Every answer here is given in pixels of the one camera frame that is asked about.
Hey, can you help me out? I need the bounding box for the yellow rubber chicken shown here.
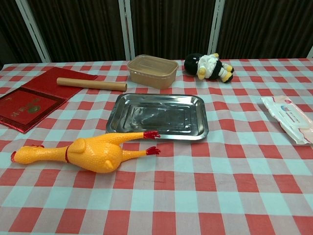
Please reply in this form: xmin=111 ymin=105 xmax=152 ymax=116
xmin=11 ymin=131 xmax=161 ymax=174

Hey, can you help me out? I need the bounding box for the rectangular metal tray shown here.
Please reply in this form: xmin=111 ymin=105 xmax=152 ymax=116
xmin=105 ymin=93 xmax=209 ymax=141

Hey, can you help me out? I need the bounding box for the brown plastic food container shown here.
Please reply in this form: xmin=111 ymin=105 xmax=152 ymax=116
xmin=126 ymin=54 xmax=179 ymax=90

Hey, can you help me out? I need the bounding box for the wooden rolling pin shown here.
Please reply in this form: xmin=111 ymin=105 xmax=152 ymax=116
xmin=56 ymin=77 xmax=128 ymax=92

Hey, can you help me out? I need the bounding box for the black and white plush doll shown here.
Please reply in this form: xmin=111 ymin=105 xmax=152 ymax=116
xmin=183 ymin=52 xmax=235 ymax=84

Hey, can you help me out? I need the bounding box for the red checkered tablecloth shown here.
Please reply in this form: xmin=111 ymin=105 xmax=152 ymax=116
xmin=0 ymin=58 xmax=313 ymax=235

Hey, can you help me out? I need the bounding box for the dark pleated curtain panel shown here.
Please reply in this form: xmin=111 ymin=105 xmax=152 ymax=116
xmin=129 ymin=0 xmax=216 ymax=61
xmin=26 ymin=0 xmax=128 ymax=63
xmin=0 ymin=0 xmax=43 ymax=67
xmin=216 ymin=0 xmax=313 ymax=60

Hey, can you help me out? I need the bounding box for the red certificate folder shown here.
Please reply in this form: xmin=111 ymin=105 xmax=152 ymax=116
xmin=0 ymin=67 xmax=98 ymax=134

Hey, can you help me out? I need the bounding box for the white wet wipes pack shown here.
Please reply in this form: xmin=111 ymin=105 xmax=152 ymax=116
xmin=260 ymin=95 xmax=313 ymax=145

